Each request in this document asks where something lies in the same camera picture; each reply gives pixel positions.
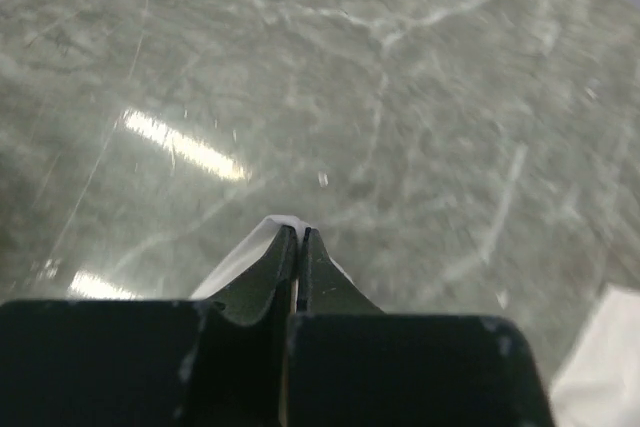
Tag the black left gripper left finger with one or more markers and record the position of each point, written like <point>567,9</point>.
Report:
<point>247,354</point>

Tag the white t-shirt with red print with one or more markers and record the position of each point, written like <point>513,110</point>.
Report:
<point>597,383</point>

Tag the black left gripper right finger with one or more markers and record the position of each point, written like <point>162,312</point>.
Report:
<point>332,365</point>

